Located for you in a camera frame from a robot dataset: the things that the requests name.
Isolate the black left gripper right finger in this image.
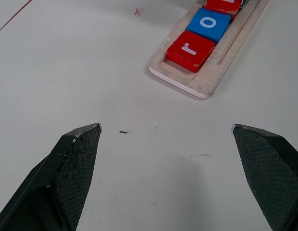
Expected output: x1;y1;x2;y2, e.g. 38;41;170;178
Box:
231;123;298;231

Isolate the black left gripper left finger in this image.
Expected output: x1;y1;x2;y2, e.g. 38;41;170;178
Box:
0;123;103;231

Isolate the light wooden letter tray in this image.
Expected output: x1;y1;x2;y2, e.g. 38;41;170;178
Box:
149;0;270;100

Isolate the red letter r block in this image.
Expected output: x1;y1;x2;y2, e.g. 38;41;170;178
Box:
166;30;216;74

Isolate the blue letter o block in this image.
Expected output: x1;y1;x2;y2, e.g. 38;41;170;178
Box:
186;8;232;44

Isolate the red letter b block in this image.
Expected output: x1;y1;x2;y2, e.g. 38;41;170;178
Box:
203;0;243;20

